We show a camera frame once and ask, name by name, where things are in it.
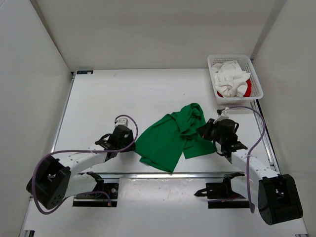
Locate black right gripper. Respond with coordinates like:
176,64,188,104
197,119,225,145

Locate green t shirt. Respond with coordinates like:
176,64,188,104
135,103,217,173

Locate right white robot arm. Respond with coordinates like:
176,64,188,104
195,119,303,225

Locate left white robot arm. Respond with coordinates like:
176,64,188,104
26,124,136,210

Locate red t shirt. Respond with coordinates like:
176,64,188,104
216,79,252,98

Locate white t shirt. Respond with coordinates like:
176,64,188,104
210,60,251,89

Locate white plastic basket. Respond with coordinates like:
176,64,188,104
207,54,264,105

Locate dark table label sticker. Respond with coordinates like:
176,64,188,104
76,70,94,75

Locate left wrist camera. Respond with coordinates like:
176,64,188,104
115,118,129,127

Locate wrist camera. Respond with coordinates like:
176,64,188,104
115,118,129,127
213,107,229,124

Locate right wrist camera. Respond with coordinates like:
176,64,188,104
213,107,229,124

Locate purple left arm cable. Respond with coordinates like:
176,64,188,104
33,114,139,215

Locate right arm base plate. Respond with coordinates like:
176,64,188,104
194,179,249,209

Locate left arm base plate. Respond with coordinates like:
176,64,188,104
73,179,119,208

